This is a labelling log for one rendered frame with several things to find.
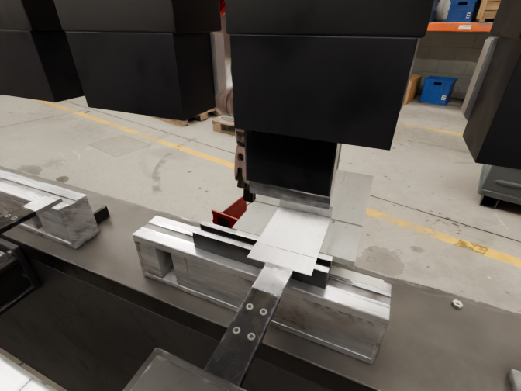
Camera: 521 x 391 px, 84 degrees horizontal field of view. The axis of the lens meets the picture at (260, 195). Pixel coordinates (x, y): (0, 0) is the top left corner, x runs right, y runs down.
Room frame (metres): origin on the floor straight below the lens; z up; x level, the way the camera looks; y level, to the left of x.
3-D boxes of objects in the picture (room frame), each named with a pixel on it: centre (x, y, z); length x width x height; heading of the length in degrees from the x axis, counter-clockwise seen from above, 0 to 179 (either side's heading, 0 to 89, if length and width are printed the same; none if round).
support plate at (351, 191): (0.43, -0.09, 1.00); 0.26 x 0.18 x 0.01; 156
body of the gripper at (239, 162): (0.70, 0.03, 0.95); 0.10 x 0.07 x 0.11; 148
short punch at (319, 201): (0.29, -0.03, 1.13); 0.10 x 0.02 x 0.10; 66
